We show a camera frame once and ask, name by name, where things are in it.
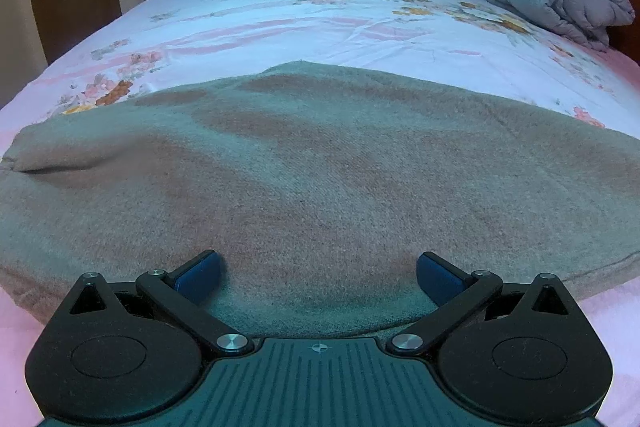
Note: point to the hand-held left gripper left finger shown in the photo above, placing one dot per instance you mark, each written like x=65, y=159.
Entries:
x=202, y=276

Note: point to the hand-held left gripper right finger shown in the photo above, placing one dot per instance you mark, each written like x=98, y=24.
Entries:
x=436, y=278

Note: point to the floral bed sheet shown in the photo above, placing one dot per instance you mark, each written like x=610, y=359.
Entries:
x=320, y=24

